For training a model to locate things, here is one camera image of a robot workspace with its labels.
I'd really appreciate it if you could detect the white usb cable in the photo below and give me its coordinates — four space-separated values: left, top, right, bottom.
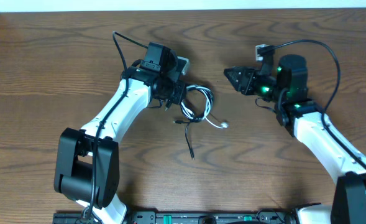
180 84 229 129

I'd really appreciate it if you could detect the black usb cable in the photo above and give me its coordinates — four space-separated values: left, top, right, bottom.
165 85 215 160

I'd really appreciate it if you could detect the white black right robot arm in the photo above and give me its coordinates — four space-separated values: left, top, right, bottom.
224 55 366 223

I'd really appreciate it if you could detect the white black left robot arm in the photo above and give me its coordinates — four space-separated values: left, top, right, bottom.
53 57 190 223

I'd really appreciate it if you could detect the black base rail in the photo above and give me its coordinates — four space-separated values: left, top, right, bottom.
52 210 295 224

